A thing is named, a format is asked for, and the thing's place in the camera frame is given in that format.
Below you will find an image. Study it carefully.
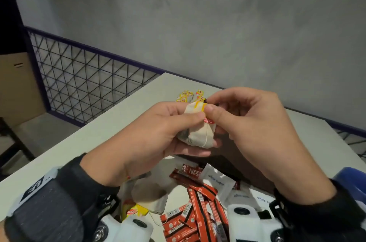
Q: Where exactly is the row of tea bags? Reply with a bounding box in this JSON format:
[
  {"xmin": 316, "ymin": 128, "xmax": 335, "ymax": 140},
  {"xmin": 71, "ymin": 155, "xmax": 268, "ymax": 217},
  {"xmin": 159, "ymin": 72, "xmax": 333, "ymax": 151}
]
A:
[{"xmin": 175, "ymin": 90, "xmax": 195, "ymax": 103}]

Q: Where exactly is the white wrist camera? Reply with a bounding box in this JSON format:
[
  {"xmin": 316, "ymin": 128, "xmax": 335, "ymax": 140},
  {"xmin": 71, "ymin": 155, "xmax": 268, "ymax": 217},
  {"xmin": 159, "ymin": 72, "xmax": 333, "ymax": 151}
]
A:
[
  {"xmin": 94, "ymin": 213, "xmax": 154, "ymax": 242},
  {"xmin": 227, "ymin": 204, "xmax": 284, "ymax": 242}
]

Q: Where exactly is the brown cardboard box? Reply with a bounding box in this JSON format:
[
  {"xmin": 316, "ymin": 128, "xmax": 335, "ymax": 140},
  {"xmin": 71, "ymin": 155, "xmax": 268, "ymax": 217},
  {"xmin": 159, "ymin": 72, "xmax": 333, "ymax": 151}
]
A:
[{"xmin": 0, "ymin": 52, "xmax": 46, "ymax": 128}]

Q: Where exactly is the pile of tea bags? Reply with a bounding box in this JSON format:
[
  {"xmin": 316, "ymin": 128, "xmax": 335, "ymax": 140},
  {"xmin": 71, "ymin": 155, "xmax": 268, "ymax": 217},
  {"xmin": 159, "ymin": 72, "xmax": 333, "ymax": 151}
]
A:
[{"xmin": 120, "ymin": 171, "xmax": 169, "ymax": 224}]

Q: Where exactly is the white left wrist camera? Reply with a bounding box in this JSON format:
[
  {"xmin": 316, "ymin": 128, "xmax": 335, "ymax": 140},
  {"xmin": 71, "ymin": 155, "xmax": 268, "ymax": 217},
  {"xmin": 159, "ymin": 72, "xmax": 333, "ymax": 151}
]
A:
[{"xmin": 94, "ymin": 213, "xmax": 154, "ymax": 242}]

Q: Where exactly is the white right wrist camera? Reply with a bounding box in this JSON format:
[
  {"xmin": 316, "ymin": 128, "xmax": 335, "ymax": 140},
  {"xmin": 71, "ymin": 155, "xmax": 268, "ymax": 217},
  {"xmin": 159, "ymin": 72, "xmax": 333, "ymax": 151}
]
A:
[{"xmin": 227, "ymin": 204, "xmax": 284, "ymax": 242}]

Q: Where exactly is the person's right hand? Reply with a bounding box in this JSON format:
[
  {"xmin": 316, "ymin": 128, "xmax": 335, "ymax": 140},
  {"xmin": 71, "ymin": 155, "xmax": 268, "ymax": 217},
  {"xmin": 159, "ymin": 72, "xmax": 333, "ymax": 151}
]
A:
[{"xmin": 203, "ymin": 87, "xmax": 337, "ymax": 205}]

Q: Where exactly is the black right wrist strap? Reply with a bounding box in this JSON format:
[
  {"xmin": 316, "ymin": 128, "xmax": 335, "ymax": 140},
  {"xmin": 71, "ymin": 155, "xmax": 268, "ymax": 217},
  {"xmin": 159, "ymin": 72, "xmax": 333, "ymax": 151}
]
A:
[{"xmin": 268, "ymin": 179, "xmax": 366, "ymax": 242}]

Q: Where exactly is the black wrist strap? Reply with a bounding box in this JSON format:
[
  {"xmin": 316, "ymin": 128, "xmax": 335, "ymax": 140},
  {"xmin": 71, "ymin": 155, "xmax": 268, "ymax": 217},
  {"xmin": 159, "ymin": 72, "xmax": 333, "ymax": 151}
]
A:
[
  {"xmin": 268, "ymin": 179, "xmax": 366, "ymax": 242},
  {"xmin": 4, "ymin": 153, "xmax": 120, "ymax": 242}
]

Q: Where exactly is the person's left hand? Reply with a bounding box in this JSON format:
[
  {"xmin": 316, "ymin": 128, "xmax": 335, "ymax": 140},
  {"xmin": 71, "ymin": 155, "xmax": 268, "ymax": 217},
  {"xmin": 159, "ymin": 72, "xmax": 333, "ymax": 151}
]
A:
[{"xmin": 80, "ymin": 101, "xmax": 222, "ymax": 188}]

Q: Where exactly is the blue and white bowl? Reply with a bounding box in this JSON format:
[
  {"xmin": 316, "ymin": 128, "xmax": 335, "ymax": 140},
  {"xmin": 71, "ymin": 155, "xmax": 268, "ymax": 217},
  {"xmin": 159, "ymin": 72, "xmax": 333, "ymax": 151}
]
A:
[{"xmin": 333, "ymin": 166, "xmax": 366, "ymax": 205}]

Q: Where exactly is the person's left forearm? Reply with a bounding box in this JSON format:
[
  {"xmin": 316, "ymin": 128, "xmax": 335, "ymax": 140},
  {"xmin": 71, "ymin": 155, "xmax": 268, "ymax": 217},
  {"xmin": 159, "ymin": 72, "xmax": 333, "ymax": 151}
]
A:
[{"xmin": 0, "ymin": 219, "xmax": 9, "ymax": 242}]

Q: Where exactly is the black left wrist strap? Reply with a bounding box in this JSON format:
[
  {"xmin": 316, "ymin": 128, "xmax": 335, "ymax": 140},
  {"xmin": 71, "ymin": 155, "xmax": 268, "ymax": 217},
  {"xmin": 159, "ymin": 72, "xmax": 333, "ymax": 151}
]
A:
[{"xmin": 4, "ymin": 153, "xmax": 120, "ymax": 242}]

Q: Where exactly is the pile of white sugar sachets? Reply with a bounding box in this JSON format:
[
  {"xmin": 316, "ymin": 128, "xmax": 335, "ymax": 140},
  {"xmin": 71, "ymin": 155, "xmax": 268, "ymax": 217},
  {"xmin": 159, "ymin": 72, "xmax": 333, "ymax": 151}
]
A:
[{"xmin": 199, "ymin": 163, "xmax": 276, "ymax": 212}]

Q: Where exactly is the brown plastic tray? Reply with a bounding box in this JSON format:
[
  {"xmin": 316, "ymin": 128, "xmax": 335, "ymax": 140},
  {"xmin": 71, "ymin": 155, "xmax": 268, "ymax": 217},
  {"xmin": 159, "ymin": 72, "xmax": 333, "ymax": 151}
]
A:
[{"xmin": 174, "ymin": 98, "xmax": 276, "ymax": 194}]

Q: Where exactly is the pile of red coffee sticks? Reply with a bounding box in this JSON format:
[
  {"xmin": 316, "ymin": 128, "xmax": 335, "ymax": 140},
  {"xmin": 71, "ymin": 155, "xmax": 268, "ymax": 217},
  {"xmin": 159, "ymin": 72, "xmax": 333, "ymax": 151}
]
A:
[{"xmin": 160, "ymin": 163, "xmax": 241, "ymax": 242}]

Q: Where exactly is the dark blue cabinet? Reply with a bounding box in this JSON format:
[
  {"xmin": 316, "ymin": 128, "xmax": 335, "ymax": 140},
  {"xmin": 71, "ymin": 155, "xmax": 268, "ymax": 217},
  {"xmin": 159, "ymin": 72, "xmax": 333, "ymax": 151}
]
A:
[{"xmin": 0, "ymin": 0, "xmax": 29, "ymax": 55}]

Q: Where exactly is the black metal furniture frame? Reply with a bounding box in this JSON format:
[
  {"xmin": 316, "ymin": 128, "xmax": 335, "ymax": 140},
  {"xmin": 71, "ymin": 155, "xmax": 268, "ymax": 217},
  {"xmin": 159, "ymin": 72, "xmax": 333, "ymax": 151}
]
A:
[{"xmin": 0, "ymin": 117, "xmax": 35, "ymax": 176}]

